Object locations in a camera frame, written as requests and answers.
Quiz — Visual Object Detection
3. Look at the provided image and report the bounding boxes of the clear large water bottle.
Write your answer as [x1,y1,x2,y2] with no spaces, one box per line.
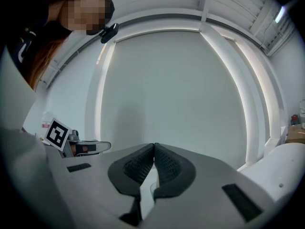
[41,111,55,129]

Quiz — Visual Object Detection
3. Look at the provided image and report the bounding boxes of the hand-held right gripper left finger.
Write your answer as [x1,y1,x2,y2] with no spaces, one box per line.
[46,142,155,229]

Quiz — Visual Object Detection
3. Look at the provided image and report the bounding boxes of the black headset microphone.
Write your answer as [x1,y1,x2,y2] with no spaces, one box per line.
[99,22,120,44]

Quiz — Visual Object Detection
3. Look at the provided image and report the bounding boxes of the person's left hand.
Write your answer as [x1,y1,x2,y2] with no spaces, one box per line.
[70,145,84,157]

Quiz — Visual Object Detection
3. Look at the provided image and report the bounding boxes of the person's head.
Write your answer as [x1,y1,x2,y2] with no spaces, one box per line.
[58,0,115,37]

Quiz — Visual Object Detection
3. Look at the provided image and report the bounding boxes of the long ceiling light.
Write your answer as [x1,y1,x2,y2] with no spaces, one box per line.
[273,5,288,24]

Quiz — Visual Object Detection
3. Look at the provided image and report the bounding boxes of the teal glass cup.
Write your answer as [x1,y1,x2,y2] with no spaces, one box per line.
[149,181,158,201]

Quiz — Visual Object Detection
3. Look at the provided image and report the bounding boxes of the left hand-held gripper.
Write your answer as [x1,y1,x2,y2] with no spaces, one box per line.
[43,117,112,158]

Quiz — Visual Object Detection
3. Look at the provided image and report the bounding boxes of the black head strap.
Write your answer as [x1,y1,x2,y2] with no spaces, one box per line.
[102,0,116,25]

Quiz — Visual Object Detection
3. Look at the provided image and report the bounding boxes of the cardboard box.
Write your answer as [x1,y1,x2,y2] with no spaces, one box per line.
[285,124,305,145]

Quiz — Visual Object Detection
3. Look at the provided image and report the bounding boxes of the white arched wall frame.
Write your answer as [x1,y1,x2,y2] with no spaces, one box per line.
[84,22,265,171]
[214,27,290,152]

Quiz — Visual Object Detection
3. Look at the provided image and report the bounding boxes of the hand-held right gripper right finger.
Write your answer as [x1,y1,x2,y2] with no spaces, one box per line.
[142,142,290,229]

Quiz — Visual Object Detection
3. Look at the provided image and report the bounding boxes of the person's dark clothing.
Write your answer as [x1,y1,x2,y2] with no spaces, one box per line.
[3,20,72,81]

